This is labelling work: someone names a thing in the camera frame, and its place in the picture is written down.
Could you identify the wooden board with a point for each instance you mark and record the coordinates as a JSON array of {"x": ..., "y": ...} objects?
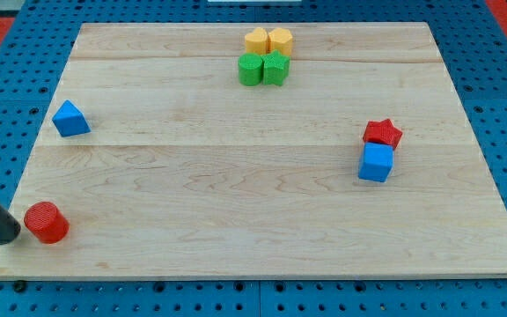
[{"x": 189, "y": 175}]

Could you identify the green cylinder block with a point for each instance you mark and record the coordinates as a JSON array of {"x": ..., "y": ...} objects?
[{"x": 250, "y": 69}]

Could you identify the yellow heart block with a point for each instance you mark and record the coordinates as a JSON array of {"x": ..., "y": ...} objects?
[{"x": 256, "y": 41}]

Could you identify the blue triangle block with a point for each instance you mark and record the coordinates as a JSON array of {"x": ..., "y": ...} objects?
[{"x": 70, "y": 121}]

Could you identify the yellow hexagon block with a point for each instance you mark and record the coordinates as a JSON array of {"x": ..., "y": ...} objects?
[{"x": 281, "y": 40}]

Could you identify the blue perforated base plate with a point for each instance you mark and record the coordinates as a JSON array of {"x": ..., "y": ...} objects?
[{"x": 36, "y": 49}]

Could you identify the red star block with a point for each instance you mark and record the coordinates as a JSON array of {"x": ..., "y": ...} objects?
[{"x": 383, "y": 132}]

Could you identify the red cylinder block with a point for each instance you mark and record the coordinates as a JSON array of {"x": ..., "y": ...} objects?
[{"x": 45, "y": 221}]

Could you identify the green star block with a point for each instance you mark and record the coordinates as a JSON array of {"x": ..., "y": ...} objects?
[{"x": 275, "y": 68}]

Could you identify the blue cube block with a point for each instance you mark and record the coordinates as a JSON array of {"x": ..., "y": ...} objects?
[{"x": 376, "y": 162}]

